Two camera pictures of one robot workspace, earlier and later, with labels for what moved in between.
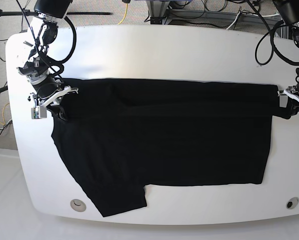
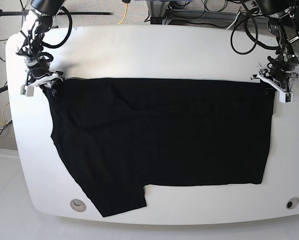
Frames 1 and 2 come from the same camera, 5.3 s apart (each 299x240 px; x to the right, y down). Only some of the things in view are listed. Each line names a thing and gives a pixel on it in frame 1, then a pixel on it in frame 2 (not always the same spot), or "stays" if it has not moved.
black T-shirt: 121,135 stays
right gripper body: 292,92 → 279,82
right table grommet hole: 292,203 stays
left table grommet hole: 78,205 stays
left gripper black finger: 60,113 → 54,92
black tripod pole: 26,13 stays
